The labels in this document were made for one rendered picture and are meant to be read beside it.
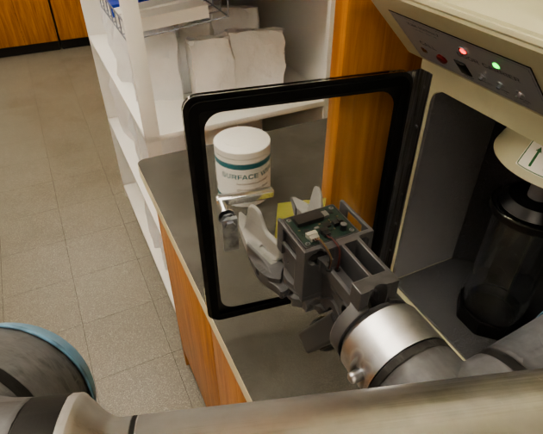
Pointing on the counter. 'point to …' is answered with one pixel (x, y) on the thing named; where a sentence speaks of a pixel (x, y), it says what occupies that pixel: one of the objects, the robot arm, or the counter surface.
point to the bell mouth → (529, 160)
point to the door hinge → (421, 85)
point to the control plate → (477, 64)
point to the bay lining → (455, 189)
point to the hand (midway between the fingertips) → (271, 217)
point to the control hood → (493, 34)
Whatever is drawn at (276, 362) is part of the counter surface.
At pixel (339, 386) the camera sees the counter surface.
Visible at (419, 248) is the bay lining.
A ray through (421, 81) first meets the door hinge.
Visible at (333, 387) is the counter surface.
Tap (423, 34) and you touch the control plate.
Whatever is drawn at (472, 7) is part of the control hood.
